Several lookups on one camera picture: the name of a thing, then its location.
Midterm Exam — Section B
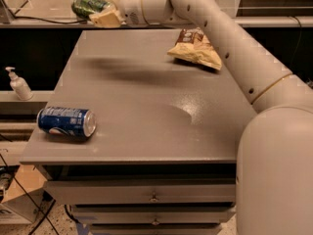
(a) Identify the grey drawer cabinet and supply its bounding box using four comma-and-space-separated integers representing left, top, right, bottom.
19, 28, 258, 235

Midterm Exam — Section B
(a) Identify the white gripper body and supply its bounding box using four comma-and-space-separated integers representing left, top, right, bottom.
119, 0, 147, 27

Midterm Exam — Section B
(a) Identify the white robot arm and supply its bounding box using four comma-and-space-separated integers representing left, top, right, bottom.
92, 0, 313, 235

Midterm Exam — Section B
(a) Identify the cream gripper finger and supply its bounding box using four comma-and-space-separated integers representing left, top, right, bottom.
89, 9, 124, 28

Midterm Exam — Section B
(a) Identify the top grey drawer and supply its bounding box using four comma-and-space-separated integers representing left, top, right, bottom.
44, 179, 236, 205

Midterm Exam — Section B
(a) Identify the middle grey drawer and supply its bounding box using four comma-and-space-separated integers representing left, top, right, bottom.
71, 204, 235, 225

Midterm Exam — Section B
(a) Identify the brown yellow chip bag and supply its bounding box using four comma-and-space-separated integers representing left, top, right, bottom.
167, 27, 222, 71

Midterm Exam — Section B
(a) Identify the cardboard box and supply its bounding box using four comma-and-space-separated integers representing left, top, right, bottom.
0, 164, 46, 224

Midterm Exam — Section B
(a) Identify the bottom grey drawer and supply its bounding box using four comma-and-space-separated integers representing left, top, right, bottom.
90, 224, 222, 235

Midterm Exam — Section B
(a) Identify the grey drawer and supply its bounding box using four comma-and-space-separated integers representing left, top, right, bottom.
71, 204, 235, 225
44, 179, 236, 205
90, 224, 222, 235

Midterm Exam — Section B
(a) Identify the black floor cable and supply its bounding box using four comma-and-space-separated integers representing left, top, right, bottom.
0, 154, 62, 235

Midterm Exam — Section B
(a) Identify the blue pepsi can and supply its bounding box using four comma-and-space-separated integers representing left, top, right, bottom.
36, 107, 97, 138

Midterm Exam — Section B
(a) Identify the white pump bottle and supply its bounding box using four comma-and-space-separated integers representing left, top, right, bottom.
6, 67, 33, 101

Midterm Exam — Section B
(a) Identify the green soda can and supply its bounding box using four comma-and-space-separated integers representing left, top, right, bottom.
71, 0, 112, 21

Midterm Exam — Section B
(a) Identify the black shelf cable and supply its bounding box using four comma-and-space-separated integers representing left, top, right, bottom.
13, 15, 86, 25

